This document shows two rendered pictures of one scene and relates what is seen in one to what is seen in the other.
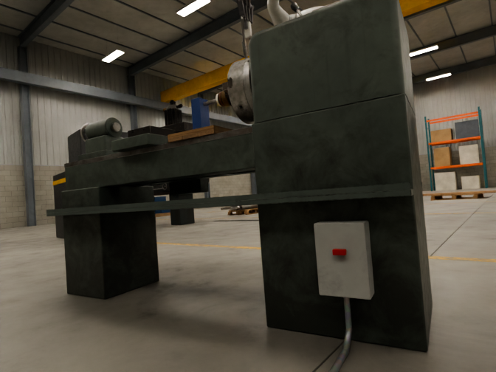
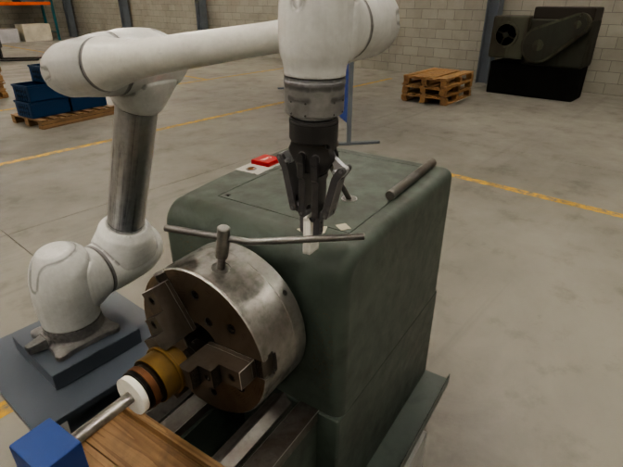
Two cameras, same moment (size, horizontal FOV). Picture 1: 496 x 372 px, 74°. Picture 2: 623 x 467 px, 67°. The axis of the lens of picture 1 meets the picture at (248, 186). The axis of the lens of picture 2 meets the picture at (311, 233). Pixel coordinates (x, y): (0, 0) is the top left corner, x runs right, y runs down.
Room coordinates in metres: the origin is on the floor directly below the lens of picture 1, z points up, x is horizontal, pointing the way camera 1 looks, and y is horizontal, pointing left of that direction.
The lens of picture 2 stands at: (1.43, 0.66, 1.66)
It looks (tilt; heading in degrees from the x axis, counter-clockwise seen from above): 27 degrees down; 272
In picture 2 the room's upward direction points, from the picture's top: straight up
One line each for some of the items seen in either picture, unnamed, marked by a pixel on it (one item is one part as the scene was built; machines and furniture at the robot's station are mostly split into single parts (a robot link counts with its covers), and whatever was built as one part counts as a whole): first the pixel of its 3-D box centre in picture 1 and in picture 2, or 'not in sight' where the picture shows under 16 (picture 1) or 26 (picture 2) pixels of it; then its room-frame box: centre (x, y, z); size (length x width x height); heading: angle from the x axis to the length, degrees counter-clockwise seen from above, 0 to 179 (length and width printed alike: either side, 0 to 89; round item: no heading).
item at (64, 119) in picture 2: not in sight; (60, 91); (5.47, -6.33, 0.39); 1.20 x 0.80 x 0.79; 59
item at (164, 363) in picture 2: (228, 97); (158, 375); (1.72, 0.07, 1.08); 0.09 x 0.09 x 0.09; 59
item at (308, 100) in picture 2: not in sight; (314, 95); (1.46, -0.05, 1.53); 0.09 x 0.09 x 0.06
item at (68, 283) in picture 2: not in sight; (66, 282); (2.15, -0.39, 0.97); 0.18 x 0.16 x 0.22; 62
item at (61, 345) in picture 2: not in sight; (67, 327); (2.16, -0.36, 0.83); 0.22 x 0.18 x 0.06; 53
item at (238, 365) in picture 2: (230, 88); (226, 367); (1.61, 0.05, 1.09); 0.12 x 0.11 x 0.05; 149
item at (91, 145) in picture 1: (103, 140); not in sight; (2.26, 0.97, 1.01); 0.30 x 0.20 x 0.29; 59
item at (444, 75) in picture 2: not in sight; (438, 85); (-0.48, -8.16, 0.22); 1.25 x 0.86 x 0.44; 54
